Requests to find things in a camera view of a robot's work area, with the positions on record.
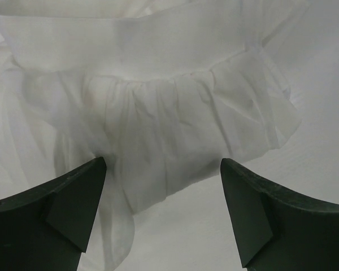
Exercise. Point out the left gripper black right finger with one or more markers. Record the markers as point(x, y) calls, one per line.
point(276, 228)

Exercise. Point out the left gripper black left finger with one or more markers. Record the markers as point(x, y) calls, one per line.
point(48, 227)

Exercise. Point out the white pleated skirt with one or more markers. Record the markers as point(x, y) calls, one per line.
point(163, 90)

